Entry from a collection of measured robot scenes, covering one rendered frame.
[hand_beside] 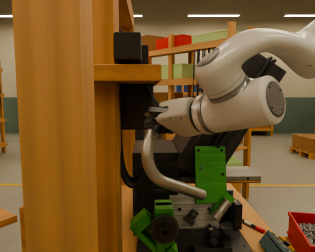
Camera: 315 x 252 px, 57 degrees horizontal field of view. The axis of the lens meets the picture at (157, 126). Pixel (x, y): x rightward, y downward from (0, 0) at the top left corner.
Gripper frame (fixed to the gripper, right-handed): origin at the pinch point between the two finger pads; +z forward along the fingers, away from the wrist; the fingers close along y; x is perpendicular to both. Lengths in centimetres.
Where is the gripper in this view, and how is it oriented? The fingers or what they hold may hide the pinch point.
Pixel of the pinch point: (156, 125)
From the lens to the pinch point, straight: 72.6
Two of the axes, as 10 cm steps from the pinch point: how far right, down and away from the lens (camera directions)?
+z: -6.3, 1.4, 7.6
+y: -7.3, -4.3, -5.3
